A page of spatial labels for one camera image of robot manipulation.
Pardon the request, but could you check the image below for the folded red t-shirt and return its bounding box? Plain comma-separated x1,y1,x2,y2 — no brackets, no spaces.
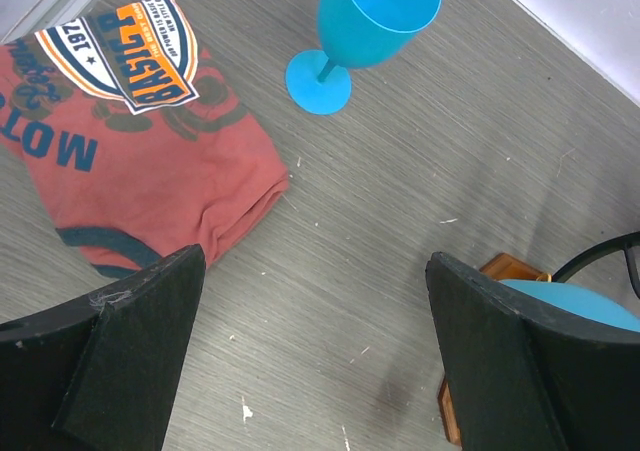
1,0,289,279

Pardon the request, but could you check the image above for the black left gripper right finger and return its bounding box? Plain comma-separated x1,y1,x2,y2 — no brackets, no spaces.
424,251,640,451

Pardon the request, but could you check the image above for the gold wire wine glass rack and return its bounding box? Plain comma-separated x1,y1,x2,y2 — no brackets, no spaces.
436,230,640,447

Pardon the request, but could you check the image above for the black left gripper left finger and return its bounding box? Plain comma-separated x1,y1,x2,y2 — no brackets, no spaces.
1,245,205,450

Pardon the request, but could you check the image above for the light blue wine glass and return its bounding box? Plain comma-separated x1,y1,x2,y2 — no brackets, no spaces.
501,279,640,332
285,0,442,115

